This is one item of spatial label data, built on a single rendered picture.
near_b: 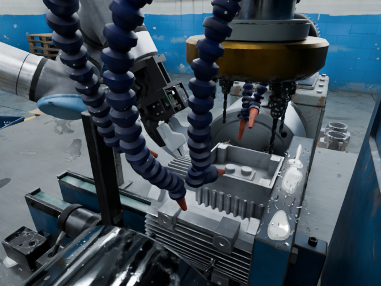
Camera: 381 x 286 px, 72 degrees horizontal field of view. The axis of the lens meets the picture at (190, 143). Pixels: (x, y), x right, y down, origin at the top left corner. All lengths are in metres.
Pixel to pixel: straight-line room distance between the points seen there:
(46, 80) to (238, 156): 0.38
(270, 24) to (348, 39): 5.54
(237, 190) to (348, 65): 5.57
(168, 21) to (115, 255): 6.58
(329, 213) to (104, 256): 0.79
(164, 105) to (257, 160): 0.20
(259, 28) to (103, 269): 0.28
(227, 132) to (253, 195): 0.29
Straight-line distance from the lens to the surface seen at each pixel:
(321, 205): 0.97
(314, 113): 0.84
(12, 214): 1.01
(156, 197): 0.46
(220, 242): 0.42
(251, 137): 0.65
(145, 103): 0.51
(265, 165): 0.48
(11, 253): 0.83
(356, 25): 5.84
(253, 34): 0.31
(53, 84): 0.56
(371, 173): 0.45
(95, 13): 0.54
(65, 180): 0.87
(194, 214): 0.45
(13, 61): 0.58
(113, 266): 0.26
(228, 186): 0.41
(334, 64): 5.89
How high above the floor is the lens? 1.36
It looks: 27 degrees down
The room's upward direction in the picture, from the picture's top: straight up
